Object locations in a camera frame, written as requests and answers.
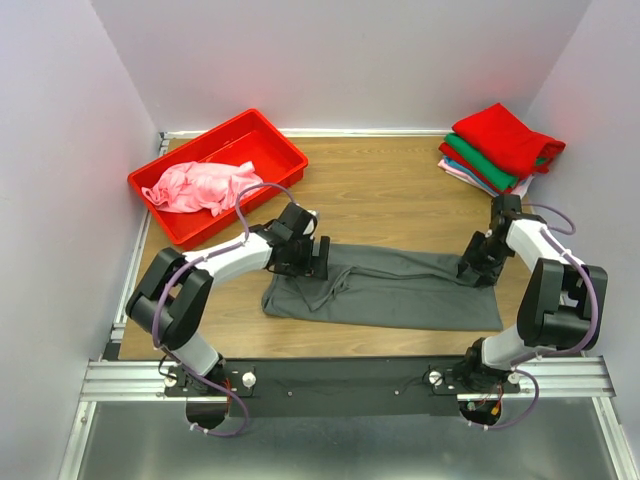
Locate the folded red t-shirt top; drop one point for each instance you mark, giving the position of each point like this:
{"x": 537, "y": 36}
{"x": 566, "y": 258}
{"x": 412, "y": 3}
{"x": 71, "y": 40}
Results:
{"x": 497, "y": 119}

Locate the aluminium front frame rail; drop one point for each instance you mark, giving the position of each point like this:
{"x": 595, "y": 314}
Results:
{"x": 573, "y": 377}

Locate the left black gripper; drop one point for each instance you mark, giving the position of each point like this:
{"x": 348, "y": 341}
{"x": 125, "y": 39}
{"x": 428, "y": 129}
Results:
{"x": 312, "y": 265}

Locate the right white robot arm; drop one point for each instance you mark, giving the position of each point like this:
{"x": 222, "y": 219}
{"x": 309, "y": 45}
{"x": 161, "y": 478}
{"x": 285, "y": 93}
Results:
{"x": 559, "y": 314}

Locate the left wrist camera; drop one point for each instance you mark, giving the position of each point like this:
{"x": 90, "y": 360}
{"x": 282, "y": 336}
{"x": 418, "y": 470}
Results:
{"x": 312, "y": 223}

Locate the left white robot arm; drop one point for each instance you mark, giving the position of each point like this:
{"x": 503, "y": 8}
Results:
{"x": 169, "y": 301}

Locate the folded red t-shirt lower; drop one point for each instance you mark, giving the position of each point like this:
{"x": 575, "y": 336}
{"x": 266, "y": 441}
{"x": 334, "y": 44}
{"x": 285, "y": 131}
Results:
{"x": 447, "y": 150}

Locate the folded green t-shirt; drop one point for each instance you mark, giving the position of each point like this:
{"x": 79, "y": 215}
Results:
{"x": 475, "y": 162}

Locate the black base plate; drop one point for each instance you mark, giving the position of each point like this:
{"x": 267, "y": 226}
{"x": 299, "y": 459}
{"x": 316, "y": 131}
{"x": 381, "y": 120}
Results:
{"x": 254, "y": 381}

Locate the folded blue t-shirt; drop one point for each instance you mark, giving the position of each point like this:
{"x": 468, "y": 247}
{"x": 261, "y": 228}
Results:
{"x": 454, "y": 167}

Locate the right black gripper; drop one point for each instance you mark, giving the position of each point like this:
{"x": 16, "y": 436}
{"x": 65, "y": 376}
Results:
{"x": 489, "y": 273}

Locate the folded pink t-shirt bottom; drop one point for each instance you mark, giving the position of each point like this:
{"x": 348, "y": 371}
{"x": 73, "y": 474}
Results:
{"x": 520, "y": 189}

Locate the folded red t-shirt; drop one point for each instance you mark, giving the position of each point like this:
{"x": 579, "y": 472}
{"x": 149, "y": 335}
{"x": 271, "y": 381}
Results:
{"x": 497, "y": 119}
{"x": 447, "y": 150}

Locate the grey t-shirt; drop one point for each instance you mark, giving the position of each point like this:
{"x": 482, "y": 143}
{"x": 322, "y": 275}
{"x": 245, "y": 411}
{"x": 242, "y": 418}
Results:
{"x": 384, "y": 287}

